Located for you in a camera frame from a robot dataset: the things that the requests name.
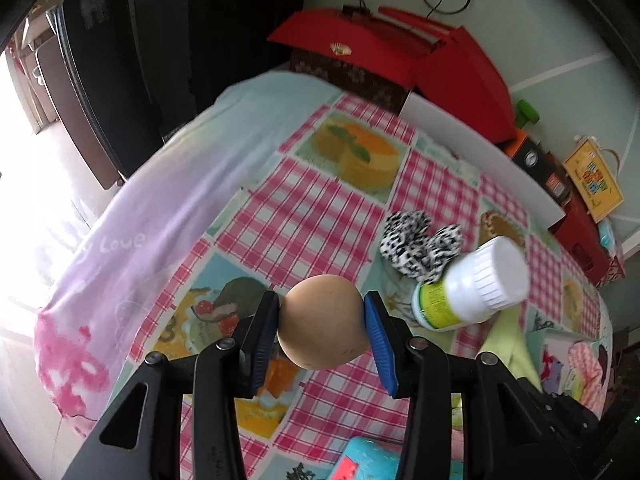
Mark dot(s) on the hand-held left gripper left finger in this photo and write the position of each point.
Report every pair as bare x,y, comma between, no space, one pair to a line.
265,340

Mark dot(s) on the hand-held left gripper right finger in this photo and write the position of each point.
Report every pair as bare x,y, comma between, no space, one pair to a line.
380,345

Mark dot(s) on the beige makeup sponge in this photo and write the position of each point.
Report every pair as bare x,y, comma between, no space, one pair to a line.
322,320

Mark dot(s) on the purple wet wipe packet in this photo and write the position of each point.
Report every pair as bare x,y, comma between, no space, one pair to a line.
555,370

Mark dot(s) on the pink white striped cloth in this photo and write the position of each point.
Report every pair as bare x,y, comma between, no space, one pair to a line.
587,367

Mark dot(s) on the teal cardboard tray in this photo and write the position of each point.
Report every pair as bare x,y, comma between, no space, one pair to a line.
537,355

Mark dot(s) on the black and white scrunchie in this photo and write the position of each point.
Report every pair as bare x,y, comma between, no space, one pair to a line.
405,245

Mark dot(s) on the white pill bottle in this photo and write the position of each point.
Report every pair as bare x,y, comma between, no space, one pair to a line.
475,285

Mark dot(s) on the light green cloth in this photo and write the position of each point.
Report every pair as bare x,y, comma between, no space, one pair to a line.
505,340

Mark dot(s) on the teal plastic toy case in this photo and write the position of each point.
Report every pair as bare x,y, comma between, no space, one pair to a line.
400,460

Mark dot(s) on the red crate box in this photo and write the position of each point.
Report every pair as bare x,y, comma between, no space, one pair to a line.
582,240

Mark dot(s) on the teal wipes pack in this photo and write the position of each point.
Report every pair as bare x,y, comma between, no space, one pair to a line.
609,235

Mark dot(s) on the white board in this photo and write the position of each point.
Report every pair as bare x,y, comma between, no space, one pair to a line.
475,155

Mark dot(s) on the black and orange box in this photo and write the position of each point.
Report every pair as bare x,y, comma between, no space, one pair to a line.
537,165

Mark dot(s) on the green plastic knob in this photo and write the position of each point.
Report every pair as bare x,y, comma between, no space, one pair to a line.
526,112

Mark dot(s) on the red cardboard box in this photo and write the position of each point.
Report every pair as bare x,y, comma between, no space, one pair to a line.
465,75

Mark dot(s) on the red gift box floral base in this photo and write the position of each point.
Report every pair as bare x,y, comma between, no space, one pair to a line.
340,35

